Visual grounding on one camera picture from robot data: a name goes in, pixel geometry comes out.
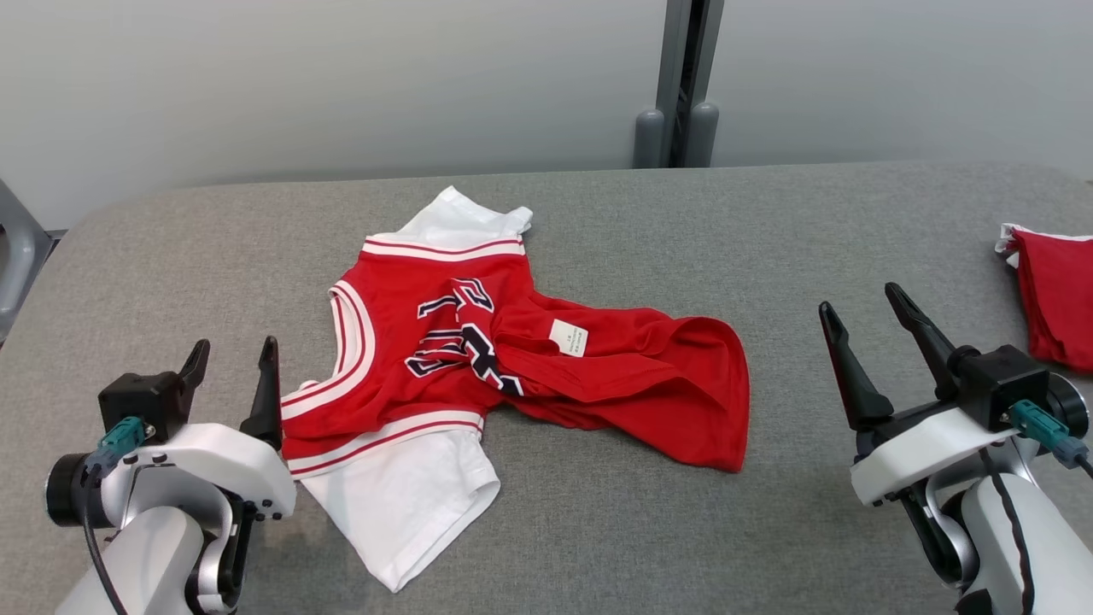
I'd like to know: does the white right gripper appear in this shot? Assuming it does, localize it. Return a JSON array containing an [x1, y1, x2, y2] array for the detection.
[[818, 283, 1026, 507]]

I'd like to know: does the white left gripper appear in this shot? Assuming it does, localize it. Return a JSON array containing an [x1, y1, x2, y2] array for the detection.
[[99, 336, 298, 527]]

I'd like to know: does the red white basketball jersey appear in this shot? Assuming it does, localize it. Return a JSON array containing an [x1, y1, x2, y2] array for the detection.
[[280, 186, 751, 593]]

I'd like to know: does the red shorts white trim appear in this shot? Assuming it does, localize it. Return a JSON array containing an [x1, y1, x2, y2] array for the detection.
[[995, 224, 1093, 372]]

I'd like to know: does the grey metal table leg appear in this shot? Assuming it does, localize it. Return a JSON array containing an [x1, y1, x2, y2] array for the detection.
[[0, 179, 57, 343]]

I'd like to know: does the left black cable teal plug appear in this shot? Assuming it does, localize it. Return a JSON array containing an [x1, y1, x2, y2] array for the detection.
[[81, 416, 148, 615]]

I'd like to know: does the black cable teal plug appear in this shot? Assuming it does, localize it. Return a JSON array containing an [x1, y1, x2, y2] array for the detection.
[[978, 400, 1093, 615], [81, 416, 148, 615]]

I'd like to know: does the right black cable teal plug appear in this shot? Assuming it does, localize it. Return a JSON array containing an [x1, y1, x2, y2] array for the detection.
[[978, 400, 1093, 615]]

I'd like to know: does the grey cylindrical post foot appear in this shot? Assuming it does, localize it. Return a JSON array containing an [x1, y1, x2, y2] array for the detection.
[[634, 108, 665, 169], [687, 102, 720, 167]]

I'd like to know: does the grey partition post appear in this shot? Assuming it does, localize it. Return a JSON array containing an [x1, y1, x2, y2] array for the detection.
[[653, 0, 725, 168]]

